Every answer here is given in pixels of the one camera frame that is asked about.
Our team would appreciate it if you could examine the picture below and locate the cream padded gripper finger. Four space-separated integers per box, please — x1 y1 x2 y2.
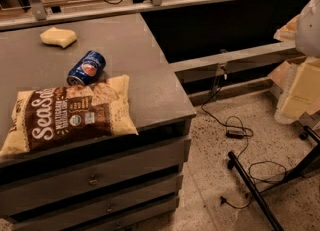
274 56 320 124

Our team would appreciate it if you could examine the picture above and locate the yellow sponge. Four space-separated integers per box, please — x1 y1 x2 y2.
40 27 77 49

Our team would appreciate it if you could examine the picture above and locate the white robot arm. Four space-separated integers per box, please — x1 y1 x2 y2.
274 0 320 124

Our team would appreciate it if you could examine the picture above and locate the cardboard box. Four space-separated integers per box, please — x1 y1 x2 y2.
268 56 306 99

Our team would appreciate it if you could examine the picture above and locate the black metal stand leg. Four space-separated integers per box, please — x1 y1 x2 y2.
227 126 320 231

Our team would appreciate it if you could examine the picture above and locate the grey drawer cabinet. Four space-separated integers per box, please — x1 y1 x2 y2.
0 14 196 231

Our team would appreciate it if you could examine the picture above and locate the blue Pepsi can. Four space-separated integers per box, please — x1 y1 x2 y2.
67 50 106 86

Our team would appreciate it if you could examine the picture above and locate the SeaSalt chips bag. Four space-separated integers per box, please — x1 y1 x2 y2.
1 75 137 156

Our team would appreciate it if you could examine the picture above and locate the black power cable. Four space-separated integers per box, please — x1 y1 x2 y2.
200 71 288 210

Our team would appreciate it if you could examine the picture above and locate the metal railing frame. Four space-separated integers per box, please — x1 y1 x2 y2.
0 0 229 31

